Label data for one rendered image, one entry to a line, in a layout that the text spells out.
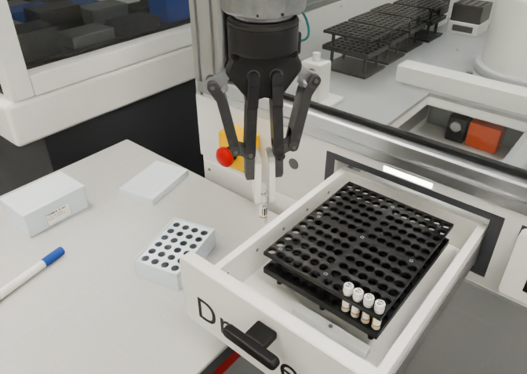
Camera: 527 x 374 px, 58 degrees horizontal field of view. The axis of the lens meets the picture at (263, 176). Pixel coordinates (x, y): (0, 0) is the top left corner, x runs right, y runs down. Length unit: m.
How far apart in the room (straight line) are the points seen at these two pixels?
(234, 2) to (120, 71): 0.83
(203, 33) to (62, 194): 0.41
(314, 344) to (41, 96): 0.88
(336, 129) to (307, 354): 0.39
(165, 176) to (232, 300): 0.52
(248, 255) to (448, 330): 0.39
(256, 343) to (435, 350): 0.48
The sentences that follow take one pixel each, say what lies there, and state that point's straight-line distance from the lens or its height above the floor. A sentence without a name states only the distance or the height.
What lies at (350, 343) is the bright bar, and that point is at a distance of 0.62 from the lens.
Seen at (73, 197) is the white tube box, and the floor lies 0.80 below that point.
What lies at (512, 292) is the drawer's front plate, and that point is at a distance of 0.78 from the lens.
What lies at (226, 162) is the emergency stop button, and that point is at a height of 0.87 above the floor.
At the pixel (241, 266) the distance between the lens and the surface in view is 0.67.
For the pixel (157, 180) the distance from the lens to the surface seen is 1.03.
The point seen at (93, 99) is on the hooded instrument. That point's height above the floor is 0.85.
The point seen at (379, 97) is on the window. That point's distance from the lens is 0.75.
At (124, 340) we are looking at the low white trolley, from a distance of 0.75.
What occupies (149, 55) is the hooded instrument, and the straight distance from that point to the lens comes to 1.33.
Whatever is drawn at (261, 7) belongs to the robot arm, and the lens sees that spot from 0.47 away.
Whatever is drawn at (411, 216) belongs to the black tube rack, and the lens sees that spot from 0.74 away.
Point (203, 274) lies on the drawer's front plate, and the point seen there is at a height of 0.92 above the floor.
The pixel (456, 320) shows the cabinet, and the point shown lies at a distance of 0.88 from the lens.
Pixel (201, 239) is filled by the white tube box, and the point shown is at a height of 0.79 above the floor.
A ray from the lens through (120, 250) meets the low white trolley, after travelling 0.89.
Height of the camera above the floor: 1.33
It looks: 33 degrees down
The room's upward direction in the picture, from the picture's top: straight up
